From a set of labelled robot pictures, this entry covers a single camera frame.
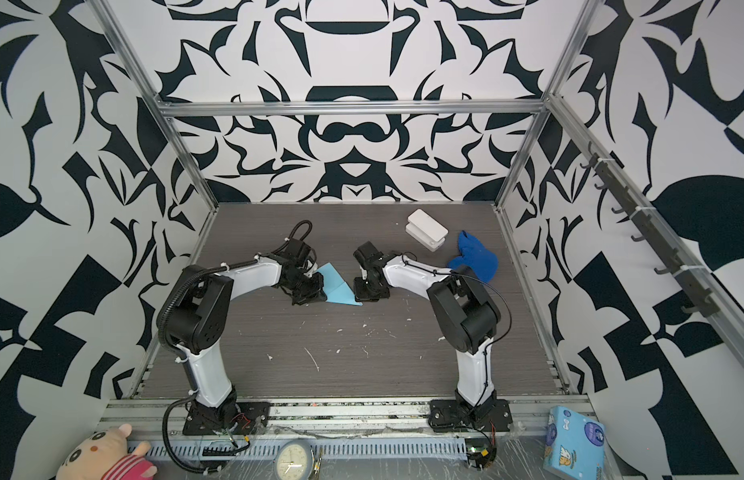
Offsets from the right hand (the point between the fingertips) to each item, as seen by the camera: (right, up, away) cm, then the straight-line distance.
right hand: (361, 295), depth 93 cm
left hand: (-10, +1, +1) cm, 10 cm away
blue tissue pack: (+49, -28, -26) cm, 62 cm away
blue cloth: (+41, +9, +10) cm, 43 cm away
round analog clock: (-14, -31, -27) cm, 43 cm away
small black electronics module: (+29, -33, -22) cm, 49 cm away
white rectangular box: (+22, +20, +13) cm, 33 cm away
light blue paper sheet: (-8, +1, +3) cm, 9 cm away
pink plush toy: (-52, -28, -29) cm, 66 cm away
